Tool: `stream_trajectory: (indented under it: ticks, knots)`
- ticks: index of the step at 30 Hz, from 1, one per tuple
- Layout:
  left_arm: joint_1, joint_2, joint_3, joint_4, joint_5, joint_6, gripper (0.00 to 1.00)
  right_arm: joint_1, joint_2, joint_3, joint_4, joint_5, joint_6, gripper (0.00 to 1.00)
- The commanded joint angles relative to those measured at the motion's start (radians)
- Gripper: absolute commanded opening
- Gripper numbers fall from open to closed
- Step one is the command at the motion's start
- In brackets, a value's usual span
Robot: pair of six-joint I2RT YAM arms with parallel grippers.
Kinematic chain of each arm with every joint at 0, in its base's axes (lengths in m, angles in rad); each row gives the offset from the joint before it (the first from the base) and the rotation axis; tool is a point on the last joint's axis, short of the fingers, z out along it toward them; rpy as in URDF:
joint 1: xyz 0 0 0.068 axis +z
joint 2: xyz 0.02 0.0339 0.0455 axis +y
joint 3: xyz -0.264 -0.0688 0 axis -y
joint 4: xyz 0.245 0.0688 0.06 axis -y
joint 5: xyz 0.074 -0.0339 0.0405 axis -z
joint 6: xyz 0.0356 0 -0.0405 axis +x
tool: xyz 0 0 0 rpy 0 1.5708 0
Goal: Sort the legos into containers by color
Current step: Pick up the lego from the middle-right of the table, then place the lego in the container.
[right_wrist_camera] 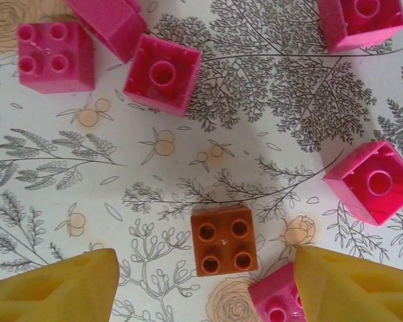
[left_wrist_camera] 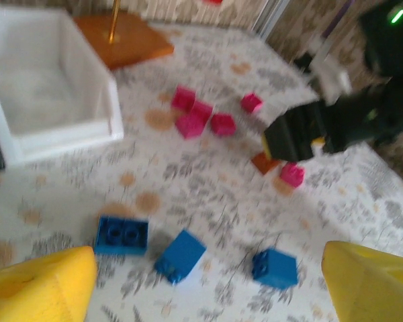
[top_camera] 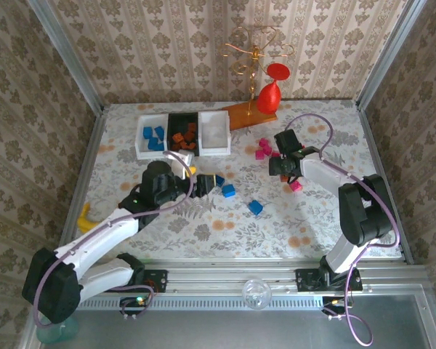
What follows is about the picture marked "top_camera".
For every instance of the orange lego brick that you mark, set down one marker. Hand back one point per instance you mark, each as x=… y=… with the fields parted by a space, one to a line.
x=175 y=147
x=177 y=138
x=189 y=136
x=184 y=145
x=192 y=127
x=284 y=178
x=192 y=146

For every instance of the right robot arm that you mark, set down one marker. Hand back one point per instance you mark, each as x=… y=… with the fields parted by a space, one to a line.
x=363 y=211

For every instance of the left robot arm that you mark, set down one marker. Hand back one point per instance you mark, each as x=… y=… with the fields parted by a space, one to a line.
x=94 y=236

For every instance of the white plastic bin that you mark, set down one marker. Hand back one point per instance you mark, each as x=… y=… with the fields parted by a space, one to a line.
x=145 y=154
x=212 y=134

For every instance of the floral tablecloth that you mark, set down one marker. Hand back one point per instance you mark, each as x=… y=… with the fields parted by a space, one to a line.
x=240 y=236

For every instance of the black plastic bin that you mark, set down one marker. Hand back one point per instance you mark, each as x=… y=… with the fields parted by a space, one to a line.
x=172 y=123

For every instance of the red wine glass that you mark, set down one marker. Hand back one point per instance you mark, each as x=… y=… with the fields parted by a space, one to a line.
x=269 y=98

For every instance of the yellow banana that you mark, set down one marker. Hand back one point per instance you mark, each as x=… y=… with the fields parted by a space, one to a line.
x=85 y=220

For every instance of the clear glass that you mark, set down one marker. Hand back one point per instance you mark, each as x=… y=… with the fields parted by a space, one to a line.
x=256 y=294

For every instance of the small controller board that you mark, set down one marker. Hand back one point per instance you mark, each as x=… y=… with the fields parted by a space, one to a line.
x=334 y=303
x=132 y=303

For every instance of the vented metal tray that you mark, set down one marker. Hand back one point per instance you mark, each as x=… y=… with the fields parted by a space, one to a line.
x=203 y=327

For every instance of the teal plastic cup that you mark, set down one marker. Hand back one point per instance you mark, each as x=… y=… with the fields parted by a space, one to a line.
x=60 y=332

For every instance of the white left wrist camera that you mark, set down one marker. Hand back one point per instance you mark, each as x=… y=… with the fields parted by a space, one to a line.
x=179 y=160

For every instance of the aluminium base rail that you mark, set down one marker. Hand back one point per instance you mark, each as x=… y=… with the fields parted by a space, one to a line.
x=221 y=276

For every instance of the aluminium frame post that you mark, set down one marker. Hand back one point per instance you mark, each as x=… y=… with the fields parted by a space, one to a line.
x=387 y=54
x=67 y=54

